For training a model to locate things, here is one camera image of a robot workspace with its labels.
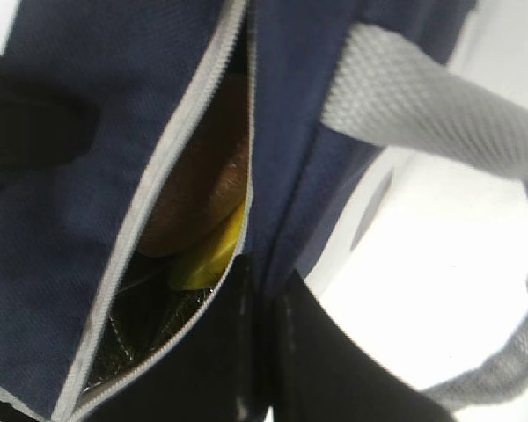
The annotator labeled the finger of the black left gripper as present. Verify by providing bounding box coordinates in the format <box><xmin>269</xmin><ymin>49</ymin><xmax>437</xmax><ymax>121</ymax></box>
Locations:
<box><xmin>0</xmin><ymin>55</ymin><xmax>100</xmax><ymax>190</ymax></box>

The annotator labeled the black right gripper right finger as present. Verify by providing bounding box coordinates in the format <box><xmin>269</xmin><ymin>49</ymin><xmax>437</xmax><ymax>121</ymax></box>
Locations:
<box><xmin>267</xmin><ymin>272</ymin><xmax>440</xmax><ymax>421</ymax></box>

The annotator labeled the yellow banana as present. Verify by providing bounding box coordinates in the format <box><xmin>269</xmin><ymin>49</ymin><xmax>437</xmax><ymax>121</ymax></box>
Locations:
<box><xmin>168</xmin><ymin>200</ymin><xmax>246</xmax><ymax>291</ymax></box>

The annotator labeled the navy and white lunch bag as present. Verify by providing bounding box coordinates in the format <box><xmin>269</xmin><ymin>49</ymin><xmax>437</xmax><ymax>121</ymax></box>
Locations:
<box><xmin>0</xmin><ymin>1</ymin><xmax>528</xmax><ymax>421</ymax></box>

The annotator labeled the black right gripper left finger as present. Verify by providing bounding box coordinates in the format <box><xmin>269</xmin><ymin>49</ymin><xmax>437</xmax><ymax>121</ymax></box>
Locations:
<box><xmin>81</xmin><ymin>255</ymin><xmax>264</xmax><ymax>421</ymax></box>

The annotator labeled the brown bread roll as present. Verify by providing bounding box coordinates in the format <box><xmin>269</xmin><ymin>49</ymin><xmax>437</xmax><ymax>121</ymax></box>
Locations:
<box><xmin>137</xmin><ymin>73</ymin><xmax>249</xmax><ymax>258</ymax></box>

